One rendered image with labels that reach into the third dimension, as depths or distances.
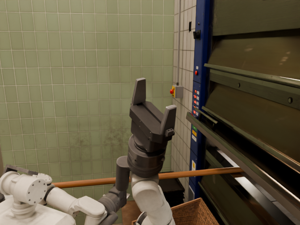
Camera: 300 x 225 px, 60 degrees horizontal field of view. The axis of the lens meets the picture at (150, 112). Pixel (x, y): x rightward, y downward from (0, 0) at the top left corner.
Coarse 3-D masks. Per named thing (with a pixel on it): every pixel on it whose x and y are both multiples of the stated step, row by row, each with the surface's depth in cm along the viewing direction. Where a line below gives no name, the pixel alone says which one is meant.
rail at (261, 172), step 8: (208, 128) 128; (216, 136) 118; (224, 144) 110; (232, 152) 103; (240, 152) 100; (248, 160) 92; (256, 168) 87; (264, 176) 82; (272, 184) 78; (280, 184) 77; (280, 192) 75; (288, 192) 72; (288, 200) 72; (296, 200) 69
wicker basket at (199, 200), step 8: (192, 200) 173; (200, 200) 172; (176, 208) 171; (184, 208) 173; (192, 208) 174; (200, 208) 170; (184, 216) 174; (192, 216) 176; (200, 216) 169; (208, 216) 159; (176, 224) 175; (184, 224) 176; (192, 224) 177; (200, 224) 166; (208, 224) 157; (216, 224) 149
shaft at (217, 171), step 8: (216, 168) 137; (224, 168) 137; (232, 168) 137; (240, 168) 137; (160, 176) 130; (168, 176) 131; (176, 176) 132; (184, 176) 133; (192, 176) 134; (56, 184) 123; (64, 184) 123; (72, 184) 124; (80, 184) 124; (88, 184) 125; (96, 184) 126; (104, 184) 127
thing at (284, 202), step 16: (224, 128) 144; (240, 144) 118; (240, 160) 97; (256, 160) 100; (272, 160) 104; (256, 176) 86; (272, 176) 87; (288, 176) 90; (272, 192) 78; (288, 208) 71
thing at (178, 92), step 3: (174, 87) 215; (177, 87) 214; (180, 87) 214; (174, 90) 216; (177, 90) 214; (180, 90) 215; (174, 93) 216; (177, 93) 215; (180, 93) 216; (174, 96) 216; (177, 96) 216; (180, 96) 216
